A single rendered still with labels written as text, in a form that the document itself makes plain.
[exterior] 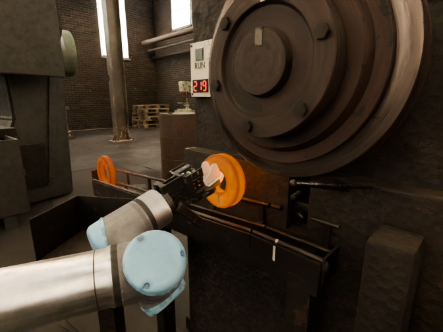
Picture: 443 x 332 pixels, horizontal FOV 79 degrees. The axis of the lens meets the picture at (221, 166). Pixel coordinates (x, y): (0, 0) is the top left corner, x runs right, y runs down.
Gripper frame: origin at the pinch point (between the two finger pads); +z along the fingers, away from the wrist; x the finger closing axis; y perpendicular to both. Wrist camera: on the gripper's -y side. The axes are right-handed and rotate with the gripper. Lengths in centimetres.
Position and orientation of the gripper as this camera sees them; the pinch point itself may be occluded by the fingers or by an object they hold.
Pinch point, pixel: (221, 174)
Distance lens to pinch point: 76.4
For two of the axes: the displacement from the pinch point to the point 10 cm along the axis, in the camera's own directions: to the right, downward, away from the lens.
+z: 6.8, -4.3, 5.9
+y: -1.9, -8.8, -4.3
